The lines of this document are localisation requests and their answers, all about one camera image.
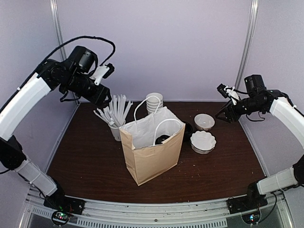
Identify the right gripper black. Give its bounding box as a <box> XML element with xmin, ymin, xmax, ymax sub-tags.
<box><xmin>215</xmin><ymin>96</ymin><xmax>264</xmax><ymax>124</ymax></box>

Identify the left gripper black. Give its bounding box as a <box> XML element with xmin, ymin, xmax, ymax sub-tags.
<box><xmin>61</xmin><ymin>70</ymin><xmax>113</xmax><ymax>107</ymax></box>

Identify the stack of white paper cups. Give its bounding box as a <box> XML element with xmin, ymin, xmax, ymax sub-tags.
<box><xmin>146</xmin><ymin>93</ymin><xmax>163</xmax><ymax>114</ymax></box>

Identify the brown paper takeout bag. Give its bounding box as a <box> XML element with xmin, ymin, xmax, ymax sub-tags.
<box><xmin>120</xmin><ymin>106</ymin><xmax>185</xmax><ymax>186</ymax></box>

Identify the black lid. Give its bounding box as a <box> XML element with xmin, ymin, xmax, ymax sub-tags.
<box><xmin>155</xmin><ymin>135</ymin><xmax>170</xmax><ymax>145</ymax></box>

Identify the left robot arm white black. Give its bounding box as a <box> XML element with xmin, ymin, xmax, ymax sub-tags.
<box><xmin>0</xmin><ymin>59</ymin><xmax>114</xmax><ymax>211</ymax></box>

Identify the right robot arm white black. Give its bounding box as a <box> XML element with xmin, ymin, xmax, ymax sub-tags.
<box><xmin>215</xmin><ymin>86</ymin><xmax>304</xmax><ymax>210</ymax></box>

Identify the plain white round bowl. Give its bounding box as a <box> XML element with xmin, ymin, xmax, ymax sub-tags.
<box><xmin>194</xmin><ymin>114</ymin><xmax>215</xmax><ymax>131</ymax></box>

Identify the bundle of wrapped white straws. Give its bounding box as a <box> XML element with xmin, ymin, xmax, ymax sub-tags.
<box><xmin>93</xmin><ymin>95</ymin><xmax>133</xmax><ymax>128</ymax></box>

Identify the white scalloped bowl black rim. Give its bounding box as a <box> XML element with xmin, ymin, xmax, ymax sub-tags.
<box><xmin>190</xmin><ymin>131</ymin><xmax>217</xmax><ymax>154</ymax></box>

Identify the stack of black cup lids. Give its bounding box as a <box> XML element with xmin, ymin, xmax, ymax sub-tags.
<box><xmin>183</xmin><ymin>121</ymin><xmax>193</xmax><ymax>141</ymax></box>

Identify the white cup holding straws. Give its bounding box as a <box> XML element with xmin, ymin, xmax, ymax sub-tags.
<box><xmin>108</xmin><ymin>124</ymin><xmax>121</xmax><ymax>142</ymax></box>

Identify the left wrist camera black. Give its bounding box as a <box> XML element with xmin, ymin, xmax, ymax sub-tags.
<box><xmin>67</xmin><ymin>46</ymin><xmax>98</xmax><ymax>73</ymax></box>

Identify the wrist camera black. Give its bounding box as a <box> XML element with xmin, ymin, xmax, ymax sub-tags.
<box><xmin>67</xmin><ymin>46</ymin><xmax>98</xmax><ymax>73</ymax></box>
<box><xmin>244</xmin><ymin>75</ymin><xmax>266</xmax><ymax>97</ymax></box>

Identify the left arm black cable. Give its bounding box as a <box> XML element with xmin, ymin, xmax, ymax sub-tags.
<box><xmin>0</xmin><ymin>35</ymin><xmax>117</xmax><ymax>174</ymax></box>

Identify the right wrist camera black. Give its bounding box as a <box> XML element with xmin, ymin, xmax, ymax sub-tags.
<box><xmin>244</xmin><ymin>75</ymin><xmax>266</xmax><ymax>97</ymax></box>

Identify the right aluminium corner post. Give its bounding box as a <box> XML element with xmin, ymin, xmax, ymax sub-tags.
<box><xmin>235</xmin><ymin>0</ymin><xmax>259</xmax><ymax>88</ymax></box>

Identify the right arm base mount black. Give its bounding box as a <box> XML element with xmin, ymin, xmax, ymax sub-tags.
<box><xmin>226</xmin><ymin>187</ymin><xmax>268</xmax><ymax>214</ymax></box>

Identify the aluminium front rail frame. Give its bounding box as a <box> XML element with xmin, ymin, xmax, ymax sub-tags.
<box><xmin>17</xmin><ymin>188</ymin><xmax>295</xmax><ymax>228</ymax></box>

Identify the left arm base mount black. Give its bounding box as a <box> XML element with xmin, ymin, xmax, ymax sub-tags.
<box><xmin>43</xmin><ymin>189</ymin><xmax>85</xmax><ymax>215</ymax></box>

